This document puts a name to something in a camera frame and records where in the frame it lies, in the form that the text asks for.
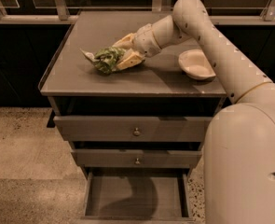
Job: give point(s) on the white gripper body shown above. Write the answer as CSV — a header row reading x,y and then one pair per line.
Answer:
x,y
145,41

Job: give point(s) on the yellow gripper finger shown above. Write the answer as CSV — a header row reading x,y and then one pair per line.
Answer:
x,y
125,42
130,58

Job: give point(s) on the green jalapeno chip bag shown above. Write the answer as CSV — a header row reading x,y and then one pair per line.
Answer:
x,y
105,60

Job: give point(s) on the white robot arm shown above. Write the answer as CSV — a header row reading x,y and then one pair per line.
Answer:
x,y
239,146

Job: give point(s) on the grey drawer cabinet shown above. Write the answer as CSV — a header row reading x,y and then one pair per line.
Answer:
x,y
154,88

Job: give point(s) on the grey top drawer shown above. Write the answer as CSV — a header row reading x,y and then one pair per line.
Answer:
x,y
132,129

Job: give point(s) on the grey drawer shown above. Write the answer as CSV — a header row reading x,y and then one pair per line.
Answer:
x,y
132,129
136,196
133,158

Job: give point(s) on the grey middle drawer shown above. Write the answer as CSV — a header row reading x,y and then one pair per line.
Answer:
x,y
133,158

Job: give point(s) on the grey bottom drawer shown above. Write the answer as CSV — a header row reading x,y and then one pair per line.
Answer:
x,y
136,196

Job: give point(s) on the white round bowl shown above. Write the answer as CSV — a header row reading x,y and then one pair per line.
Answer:
x,y
195,64

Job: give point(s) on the metal railing frame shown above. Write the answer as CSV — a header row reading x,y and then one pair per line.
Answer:
x,y
137,3

